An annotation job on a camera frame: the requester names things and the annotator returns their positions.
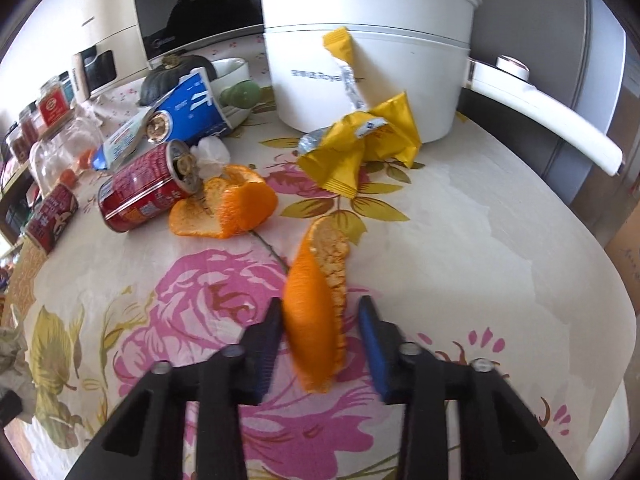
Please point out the cream air fryer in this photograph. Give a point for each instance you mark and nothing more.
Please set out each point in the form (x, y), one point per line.
(112, 51)

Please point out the curled orange peel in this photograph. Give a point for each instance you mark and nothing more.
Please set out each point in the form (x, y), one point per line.
(232, 204)

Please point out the floral tablecloth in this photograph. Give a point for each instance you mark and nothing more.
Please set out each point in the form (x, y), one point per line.
(468, 251)

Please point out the white electric pot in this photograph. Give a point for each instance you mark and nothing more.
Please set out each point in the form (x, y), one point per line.
(327, 58)

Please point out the dark green pumpkin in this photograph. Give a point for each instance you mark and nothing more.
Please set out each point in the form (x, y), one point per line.
(163, 78)

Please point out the white tissue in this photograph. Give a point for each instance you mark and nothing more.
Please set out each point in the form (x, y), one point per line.
(211, 156)

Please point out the red label spice jar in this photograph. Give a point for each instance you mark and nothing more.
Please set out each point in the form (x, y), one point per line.
(52, 102)

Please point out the blue white milk carton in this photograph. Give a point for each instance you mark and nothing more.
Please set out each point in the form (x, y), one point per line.
(113, 152)

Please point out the long orange peel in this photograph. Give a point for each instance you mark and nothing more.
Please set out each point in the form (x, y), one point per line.
(314, 303)

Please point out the white bowl green handle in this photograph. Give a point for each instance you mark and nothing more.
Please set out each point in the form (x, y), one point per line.
(234, 90)

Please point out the red snack packet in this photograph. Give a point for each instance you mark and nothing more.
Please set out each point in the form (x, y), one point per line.
(50, 219)

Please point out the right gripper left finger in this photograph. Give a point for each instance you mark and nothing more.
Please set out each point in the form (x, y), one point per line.
(261, 343)

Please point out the black microwave oven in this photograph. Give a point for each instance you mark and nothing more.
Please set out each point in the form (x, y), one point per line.
(167, 25)

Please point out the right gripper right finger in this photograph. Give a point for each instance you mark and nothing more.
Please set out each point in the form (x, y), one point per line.
(381, 341)

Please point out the red drink can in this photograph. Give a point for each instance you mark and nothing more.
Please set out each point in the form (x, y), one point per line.
(149, 186)

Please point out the yellow snack wrapper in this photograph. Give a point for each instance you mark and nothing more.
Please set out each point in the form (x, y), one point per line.
(332, 156)

